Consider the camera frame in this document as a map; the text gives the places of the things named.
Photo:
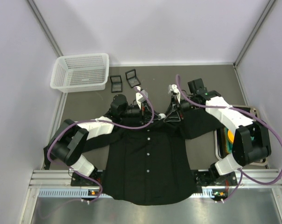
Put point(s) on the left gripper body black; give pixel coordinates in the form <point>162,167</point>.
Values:
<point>143,112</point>

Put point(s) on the black box gold brooch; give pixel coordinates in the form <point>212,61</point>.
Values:
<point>132,78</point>

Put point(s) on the grey slotted cable duct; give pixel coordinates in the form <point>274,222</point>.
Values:
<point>88,193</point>

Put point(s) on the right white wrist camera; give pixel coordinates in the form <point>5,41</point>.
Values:
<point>174,91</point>

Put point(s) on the black box blue brooch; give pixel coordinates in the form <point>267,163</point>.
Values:
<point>116,84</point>

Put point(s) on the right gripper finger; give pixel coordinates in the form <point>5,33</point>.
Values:
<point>172,118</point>
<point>170,109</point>

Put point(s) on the metal tray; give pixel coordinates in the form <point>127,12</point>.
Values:
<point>217,133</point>

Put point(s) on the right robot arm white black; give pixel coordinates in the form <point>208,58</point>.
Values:
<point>251,141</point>

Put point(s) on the aluminium rail frame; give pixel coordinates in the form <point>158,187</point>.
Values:
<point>252,201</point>

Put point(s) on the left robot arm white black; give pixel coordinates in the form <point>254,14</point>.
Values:
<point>68,142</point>

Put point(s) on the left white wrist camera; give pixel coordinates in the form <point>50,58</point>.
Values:
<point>141,95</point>

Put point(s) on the orange bowl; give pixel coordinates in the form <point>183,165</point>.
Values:
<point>230,136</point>

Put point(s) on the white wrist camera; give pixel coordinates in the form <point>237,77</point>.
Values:
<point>174,91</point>
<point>141,95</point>

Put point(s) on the white perforated plastic basket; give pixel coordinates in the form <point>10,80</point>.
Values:
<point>77,73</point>

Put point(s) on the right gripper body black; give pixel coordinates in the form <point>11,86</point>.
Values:
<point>179,108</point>

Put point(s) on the green black mat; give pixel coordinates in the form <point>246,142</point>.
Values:
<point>226,145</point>

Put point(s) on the black button shirt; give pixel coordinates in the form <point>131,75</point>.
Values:
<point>150,166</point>

